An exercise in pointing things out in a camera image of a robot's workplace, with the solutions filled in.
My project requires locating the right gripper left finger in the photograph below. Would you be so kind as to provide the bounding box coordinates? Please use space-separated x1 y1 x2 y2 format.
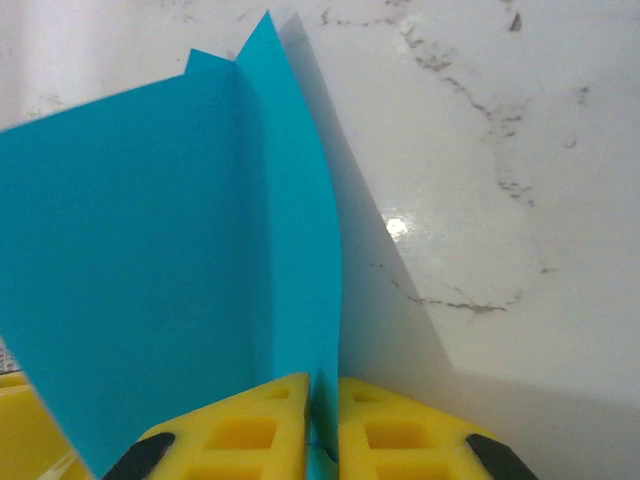
102 372 312 480

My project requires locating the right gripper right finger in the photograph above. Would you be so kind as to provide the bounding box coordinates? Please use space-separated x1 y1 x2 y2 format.
337 377 540 480

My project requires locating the blue cloth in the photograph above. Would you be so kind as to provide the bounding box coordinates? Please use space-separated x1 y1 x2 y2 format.
0 10 344 480

